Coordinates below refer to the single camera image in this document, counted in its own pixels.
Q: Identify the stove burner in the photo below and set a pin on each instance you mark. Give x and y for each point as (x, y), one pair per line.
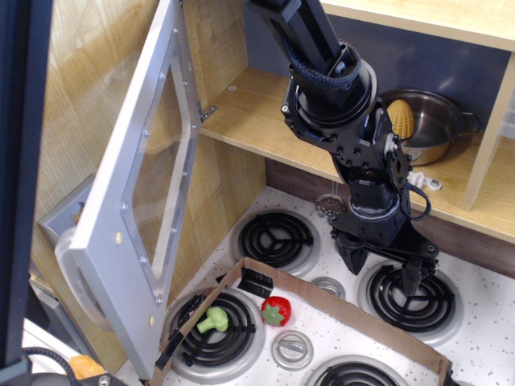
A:
(216, 357)
(279, 238)
(354, 370)
(433, 315)

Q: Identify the yellow toy corn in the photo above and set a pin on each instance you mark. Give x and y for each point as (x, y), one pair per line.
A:
(402, 118)

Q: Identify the brown cardboard strip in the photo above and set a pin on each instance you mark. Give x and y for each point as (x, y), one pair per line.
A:
(333, 306)

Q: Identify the black corner clip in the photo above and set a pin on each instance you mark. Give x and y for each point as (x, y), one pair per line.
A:
(256, 283)

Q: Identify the front right stove burner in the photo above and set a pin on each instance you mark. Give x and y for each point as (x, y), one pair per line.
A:
(354, 370)

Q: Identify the back left stove burner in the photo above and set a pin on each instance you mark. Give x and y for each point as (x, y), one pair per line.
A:
(279, 238)

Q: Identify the back right stove burner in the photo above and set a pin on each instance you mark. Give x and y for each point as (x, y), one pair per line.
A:
(433, 315)

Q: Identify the hanging metal skimmer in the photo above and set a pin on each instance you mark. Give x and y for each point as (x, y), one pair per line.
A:
(330, 204)

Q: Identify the front left stove burner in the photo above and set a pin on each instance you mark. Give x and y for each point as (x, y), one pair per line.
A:
(216, 357)

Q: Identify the grey front stove knob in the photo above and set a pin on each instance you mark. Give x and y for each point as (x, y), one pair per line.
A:
(292, 350)

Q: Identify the green toy broccoli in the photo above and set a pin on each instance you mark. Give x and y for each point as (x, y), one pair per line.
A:
(216, 318)

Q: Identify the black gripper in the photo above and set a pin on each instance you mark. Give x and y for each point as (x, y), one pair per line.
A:
(393, 237)

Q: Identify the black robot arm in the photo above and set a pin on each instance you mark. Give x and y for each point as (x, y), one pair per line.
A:
(332, 103)

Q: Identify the grey stove knob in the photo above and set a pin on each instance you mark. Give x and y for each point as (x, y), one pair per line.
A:
(292, 350)
(330, 285)

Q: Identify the orange toy food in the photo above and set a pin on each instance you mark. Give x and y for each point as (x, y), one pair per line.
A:
(85, 367)

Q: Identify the white plastic door latch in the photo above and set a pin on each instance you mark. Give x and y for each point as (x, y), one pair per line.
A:
(419, 180)

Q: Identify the grey wall holder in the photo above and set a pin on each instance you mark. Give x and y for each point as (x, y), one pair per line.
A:
(66, 213)

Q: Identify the grey middle stove knob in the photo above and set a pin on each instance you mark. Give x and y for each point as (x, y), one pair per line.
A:
(330, 285)

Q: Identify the grey microwave door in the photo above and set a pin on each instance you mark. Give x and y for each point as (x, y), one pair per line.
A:
(119, 259)

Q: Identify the red toy strawberry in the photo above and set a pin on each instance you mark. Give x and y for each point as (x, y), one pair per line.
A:
(276, 311)

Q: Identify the steel pot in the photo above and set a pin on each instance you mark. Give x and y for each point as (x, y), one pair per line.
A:
(437, 123)

